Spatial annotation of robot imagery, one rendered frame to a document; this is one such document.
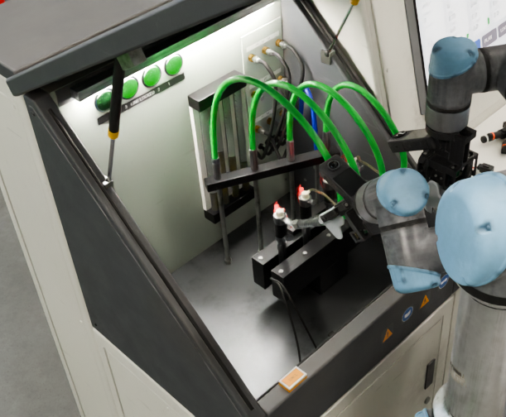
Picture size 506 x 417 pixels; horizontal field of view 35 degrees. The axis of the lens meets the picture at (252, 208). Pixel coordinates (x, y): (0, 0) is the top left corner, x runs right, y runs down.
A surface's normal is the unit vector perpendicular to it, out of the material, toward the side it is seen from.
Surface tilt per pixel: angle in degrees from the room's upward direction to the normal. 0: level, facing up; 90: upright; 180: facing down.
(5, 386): 0
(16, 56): 0
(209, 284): 0
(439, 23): 76
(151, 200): 90
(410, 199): 45
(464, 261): 82
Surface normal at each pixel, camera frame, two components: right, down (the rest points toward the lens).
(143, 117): 0.70, 0.43
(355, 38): -0.72, 0.49
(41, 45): -0.07, -0.76
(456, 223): -0.97, 0.10
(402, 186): 0.18, -0.12
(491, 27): 0.66, 0.23
